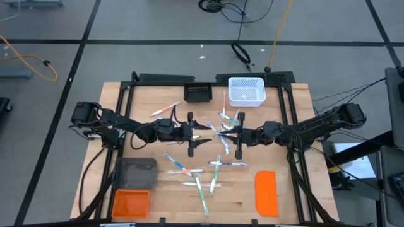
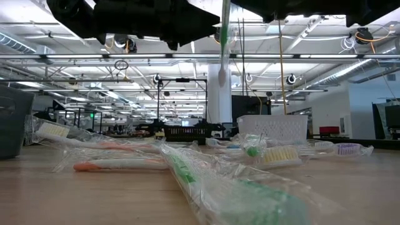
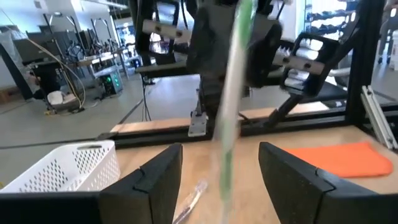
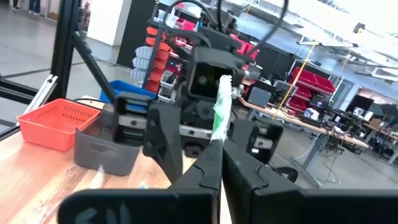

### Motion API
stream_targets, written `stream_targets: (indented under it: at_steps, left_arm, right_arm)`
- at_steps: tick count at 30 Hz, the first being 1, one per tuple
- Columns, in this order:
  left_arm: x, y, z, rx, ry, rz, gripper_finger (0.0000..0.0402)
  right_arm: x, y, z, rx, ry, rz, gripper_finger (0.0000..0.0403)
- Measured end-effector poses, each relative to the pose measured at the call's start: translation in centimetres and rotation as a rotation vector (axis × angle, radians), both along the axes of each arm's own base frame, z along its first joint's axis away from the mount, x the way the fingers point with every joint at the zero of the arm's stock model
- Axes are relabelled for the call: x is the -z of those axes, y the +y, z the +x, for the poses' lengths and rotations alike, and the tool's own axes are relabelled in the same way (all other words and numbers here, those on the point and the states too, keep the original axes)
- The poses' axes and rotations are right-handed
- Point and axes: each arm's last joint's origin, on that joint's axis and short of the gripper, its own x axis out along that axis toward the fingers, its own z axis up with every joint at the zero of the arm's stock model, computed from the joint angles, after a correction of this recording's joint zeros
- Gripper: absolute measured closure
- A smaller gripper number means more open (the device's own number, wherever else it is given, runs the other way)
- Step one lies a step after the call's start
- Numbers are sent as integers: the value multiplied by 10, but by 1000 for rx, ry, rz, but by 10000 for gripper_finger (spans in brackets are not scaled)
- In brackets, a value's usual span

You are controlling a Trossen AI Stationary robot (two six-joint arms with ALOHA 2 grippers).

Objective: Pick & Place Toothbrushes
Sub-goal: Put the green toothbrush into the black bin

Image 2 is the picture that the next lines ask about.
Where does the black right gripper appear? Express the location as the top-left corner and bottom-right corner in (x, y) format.
(231, 0), (282, 23)

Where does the blue toothbrush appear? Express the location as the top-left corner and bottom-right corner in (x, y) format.
(67, 124), (104, 143)

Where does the white perforated basket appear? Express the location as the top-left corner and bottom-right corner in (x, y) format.
(236, 114), (309, 145)

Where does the black hanging cable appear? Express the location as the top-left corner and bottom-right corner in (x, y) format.
(237, 17), (248, 96)

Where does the orange toothbrush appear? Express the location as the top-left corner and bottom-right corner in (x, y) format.
(52, 146), (304, 173)

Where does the silver ventilation duct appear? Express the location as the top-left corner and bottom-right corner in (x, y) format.
(304, 37), (400, 90)
(0, 31), (56, 56)

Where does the yellow hanging power cable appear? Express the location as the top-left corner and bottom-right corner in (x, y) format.
(277, 18), (288, 116)

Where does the grey translucent bin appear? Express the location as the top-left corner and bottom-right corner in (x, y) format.
(0, 84), (36, 160)

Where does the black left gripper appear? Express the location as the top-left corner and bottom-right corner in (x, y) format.
(93, 0), (221, 50)

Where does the green toothbrush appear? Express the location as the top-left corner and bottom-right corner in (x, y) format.
(237, 132), (269, 161)
(159, 143), (344, 225)
(217, 0), (232, 88)

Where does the black mesh basket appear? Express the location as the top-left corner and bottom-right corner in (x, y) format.
(163, 124), (214, 145)

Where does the black background robot rig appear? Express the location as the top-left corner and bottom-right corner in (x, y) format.
(136, 77), (226, 134)
(32, 99), (104, 136)

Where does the black cabinet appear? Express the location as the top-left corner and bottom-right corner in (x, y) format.
(231, 94), (272, 124)

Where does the white building column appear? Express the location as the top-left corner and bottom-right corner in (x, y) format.
(207, 64), (233, 124)

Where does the red box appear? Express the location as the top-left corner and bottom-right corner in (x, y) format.
(318, 126), (341, 135)

